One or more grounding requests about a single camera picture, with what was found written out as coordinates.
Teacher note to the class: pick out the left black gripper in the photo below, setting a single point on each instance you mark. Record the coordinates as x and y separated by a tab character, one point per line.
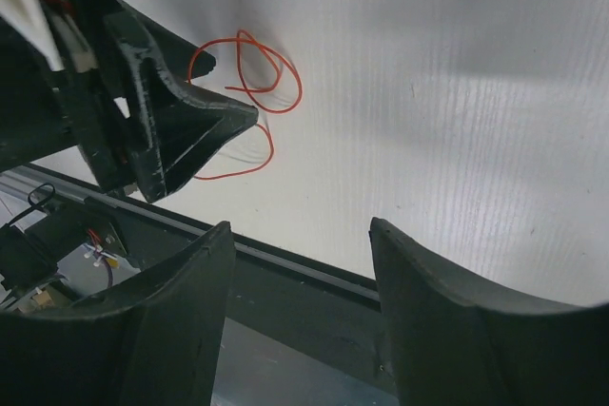
64	64

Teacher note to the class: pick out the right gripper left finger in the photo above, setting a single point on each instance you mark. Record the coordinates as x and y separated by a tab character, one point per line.
153	339

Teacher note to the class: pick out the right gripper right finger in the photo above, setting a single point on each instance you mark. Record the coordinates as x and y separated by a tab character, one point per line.
457	338

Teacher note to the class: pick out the aluminium front rail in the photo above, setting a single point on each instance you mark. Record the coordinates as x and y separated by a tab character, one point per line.
268	271

